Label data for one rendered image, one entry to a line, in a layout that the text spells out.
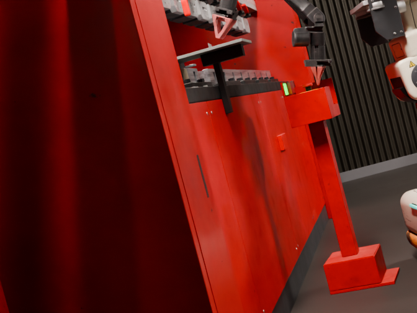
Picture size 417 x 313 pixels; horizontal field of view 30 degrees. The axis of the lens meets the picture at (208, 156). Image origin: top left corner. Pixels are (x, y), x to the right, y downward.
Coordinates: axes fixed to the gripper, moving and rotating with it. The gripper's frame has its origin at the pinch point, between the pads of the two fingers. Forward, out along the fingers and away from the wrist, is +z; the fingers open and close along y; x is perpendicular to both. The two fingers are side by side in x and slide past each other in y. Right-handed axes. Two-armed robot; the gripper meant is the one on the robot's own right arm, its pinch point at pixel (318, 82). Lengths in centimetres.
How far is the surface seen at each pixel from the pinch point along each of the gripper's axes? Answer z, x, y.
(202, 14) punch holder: -28, 0, 47
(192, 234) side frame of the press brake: 22, 160, -3
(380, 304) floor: 75, 41, -28
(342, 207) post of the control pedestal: 47.5, 9.2, -10.5
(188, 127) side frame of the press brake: 2, 143, 4
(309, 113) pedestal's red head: 10.8, 15.4, 0.7
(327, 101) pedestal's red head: 6.1, 15.4, -6.1
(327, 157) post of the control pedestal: 28.2, 8.8, -5.1
